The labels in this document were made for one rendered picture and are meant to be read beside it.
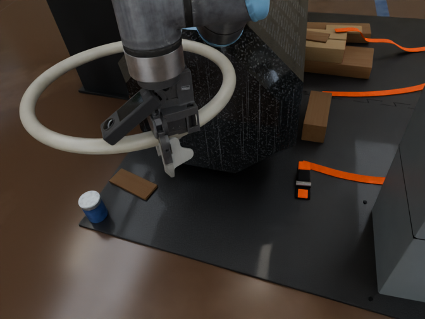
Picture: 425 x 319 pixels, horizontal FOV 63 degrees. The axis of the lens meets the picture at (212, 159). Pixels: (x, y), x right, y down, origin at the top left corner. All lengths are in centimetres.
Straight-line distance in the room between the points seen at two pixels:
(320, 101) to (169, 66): 159
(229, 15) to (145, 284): 125
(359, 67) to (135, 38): 205
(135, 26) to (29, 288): 142
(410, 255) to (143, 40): 106
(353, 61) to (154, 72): 205
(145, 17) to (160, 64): 7
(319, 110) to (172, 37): 154
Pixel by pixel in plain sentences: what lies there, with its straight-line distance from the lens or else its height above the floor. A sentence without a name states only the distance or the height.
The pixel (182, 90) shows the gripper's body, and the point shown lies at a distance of 60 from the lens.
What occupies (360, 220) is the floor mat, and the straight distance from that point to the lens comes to 171.
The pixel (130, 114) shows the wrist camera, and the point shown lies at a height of 104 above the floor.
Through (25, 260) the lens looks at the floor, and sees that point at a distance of 185.
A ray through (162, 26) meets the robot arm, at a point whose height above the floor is 117.
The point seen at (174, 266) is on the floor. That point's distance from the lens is 157.
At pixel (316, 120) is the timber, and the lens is 194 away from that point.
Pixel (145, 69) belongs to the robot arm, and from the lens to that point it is 54.
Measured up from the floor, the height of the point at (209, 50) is 93.
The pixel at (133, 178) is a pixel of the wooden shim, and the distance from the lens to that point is 187.
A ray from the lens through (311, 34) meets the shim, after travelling 253.
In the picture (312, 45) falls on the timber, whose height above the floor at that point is 20.
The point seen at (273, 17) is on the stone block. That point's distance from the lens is 152.
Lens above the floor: 139
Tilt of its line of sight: 47 degrees down
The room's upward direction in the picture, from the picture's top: 8 degrees counter-clockwise
